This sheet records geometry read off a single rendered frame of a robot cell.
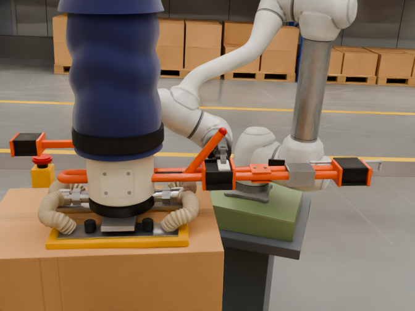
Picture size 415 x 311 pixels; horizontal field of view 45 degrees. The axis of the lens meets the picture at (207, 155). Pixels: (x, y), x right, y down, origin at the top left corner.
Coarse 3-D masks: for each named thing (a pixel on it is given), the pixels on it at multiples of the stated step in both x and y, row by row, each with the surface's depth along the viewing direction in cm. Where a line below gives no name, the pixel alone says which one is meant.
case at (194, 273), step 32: (32, 192) 150; (0, 224) 131; (32, 224) 131; (192, 224) 133; (0, 256) 116; (32, 256) 117; (64, 256) 117; (96, 256) 118; (128, 256) 119; (160, 256) 119; (192, 256) 120; (0, 288) 118; (32, 288) 119; (64, 288) 120; (96, 288) 121; (128, 288) 122; (160, 288) 122; (192, 288) 123
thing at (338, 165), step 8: (336, 160) 134; (344, 160) 134; (352, 160) 134; (360, 160) 134; (336, 168) 131; (344, 168) 129; (352, 168) 129; (360, 168) 129; (368, 168) 130; (344, 176) 131; (352, 176) 131; (360, 176) 131; (368, 176) 130; (336, 184) 132; (344, 184) 131; (352, 184) 131; (360, 184) 131; (368, 184) 130
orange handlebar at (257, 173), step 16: (48, 144) 151; (64, 144) 152; (64, 176) 126; (80, 176) 126; (160, 176) 128; (176, 176) 128; (192, 176) 128; (240, 176) 129; (256, 176) 129; (272, 176) 129; (288, 176) 130; (320, 176) 130; (336, 176) 130
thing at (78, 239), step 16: (80, 224) 127; (96, 224) 127; (144, 224) 123; (160, 224) 127; (48, 240) 120; (64, 240) 120; (80, 240) 120; (96, 240) 120; (112, 240) 120; (128, 240) 121; (144, 240) 121; (160, 240) 121; (176, 240) 121
